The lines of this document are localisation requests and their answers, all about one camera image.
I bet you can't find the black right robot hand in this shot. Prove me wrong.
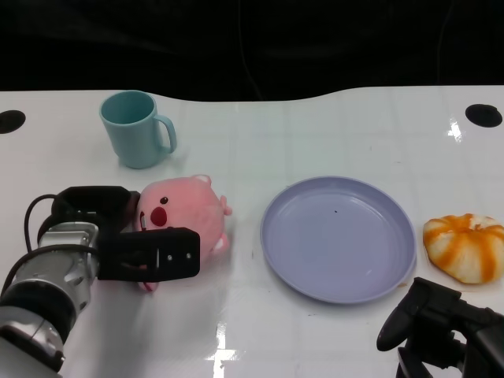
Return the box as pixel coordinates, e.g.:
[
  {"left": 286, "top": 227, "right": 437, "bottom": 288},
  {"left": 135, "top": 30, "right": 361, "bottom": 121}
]
[{"left": 376, "top": 276, "right": 504, "bottom": 378}]

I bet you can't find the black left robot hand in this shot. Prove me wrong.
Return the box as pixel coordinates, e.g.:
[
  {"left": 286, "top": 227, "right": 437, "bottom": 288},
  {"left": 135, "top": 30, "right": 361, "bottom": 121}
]
[{"left": 50, "top": 185, "right": 202, "bottom": 284}]

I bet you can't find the pink plush pig doll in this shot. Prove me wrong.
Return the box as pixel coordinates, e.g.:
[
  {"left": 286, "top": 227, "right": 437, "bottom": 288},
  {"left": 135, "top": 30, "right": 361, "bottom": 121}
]
[{"left": 135, "top": 174, "right": 234, "bottom": 292}]

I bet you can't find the lavender plastic plate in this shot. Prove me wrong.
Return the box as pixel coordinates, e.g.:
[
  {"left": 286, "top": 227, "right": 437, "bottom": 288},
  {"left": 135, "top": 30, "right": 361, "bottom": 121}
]
[{"left": 259, "top": 176, "right": 417, "bottom": 305}]

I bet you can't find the orange striped bread bun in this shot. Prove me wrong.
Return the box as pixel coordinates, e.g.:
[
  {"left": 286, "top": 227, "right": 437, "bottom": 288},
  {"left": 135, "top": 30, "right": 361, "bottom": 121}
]
[{"left": 423, "top": 213, "right": 504, "bottom": 285}]

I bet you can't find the teal plastic mug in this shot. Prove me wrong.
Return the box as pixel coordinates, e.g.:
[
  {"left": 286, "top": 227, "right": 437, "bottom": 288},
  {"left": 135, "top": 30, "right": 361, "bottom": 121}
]
[{"left": 98, "top": 90, "right": 177, "bottom": 169}]

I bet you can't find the black round table grommet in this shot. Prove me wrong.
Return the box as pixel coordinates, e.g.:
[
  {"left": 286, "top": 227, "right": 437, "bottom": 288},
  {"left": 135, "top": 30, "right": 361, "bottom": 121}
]
[
  {"left": 0, "top": 109, "right": 27, "bottom": 134},
  {"left": 465, "top": 104, "right": 503, "bottom": 128}
]

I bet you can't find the black backdrop cloth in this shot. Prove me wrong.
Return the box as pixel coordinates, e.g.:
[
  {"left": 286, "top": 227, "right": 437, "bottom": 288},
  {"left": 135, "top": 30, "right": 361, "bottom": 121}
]
[{"left": 0, "top": 0, "right": 504, "bottom": 102}]

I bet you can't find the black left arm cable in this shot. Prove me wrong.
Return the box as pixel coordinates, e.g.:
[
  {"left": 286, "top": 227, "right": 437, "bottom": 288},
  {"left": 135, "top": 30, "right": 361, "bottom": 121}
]
[{"left": 0, "top": 195, "right": 99, "bottom": 295}]

